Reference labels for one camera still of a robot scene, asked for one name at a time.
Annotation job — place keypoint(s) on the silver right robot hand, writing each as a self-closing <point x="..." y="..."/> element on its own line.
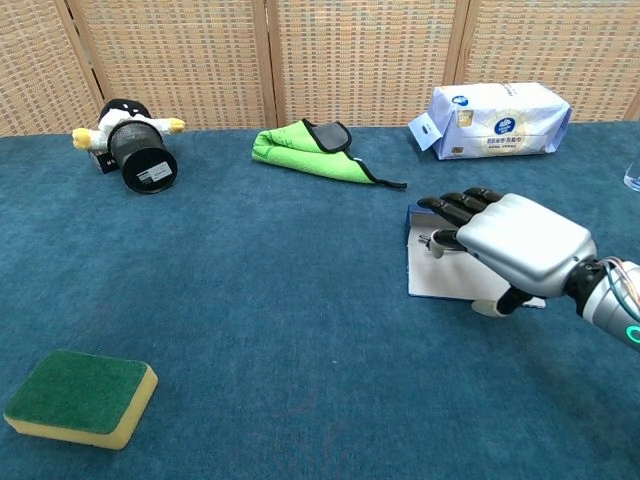
<point x="530" y="240"/>

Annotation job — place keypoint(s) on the thin frame eyeglasses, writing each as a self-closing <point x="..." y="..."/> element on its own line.
<point x="425" y="239"/>

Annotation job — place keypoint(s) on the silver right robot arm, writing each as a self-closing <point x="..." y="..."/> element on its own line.
<point x="610" y="300"/>

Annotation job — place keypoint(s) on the white tissue pack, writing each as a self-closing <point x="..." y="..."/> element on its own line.
<point x="500" y="120"/>

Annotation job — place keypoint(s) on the woven folding screen panel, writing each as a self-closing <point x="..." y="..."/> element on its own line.
<point x="175" y="60"/>
<point x="360" y="60"/>
<point x="30" y="65"/>
<point x="550" y="45"/>

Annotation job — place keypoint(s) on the blue felt table cover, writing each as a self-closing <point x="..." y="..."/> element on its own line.
<point x="300" y="300"/>

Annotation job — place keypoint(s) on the green microfiber cloth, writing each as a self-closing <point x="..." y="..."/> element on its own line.
<point x="300" y="155"/>

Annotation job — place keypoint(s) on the black mesh pen holder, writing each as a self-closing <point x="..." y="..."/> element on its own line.
<point x="145" y="160"/>

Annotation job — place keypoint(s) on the penguin plush toy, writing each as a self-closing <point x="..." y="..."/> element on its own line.
<point x="117" y="116"/>

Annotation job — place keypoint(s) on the small black box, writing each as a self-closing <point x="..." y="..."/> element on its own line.
<point x="104" y="162"/>

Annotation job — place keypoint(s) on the green and yellow sponge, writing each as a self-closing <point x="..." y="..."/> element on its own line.
<point x="75" y="390"/>

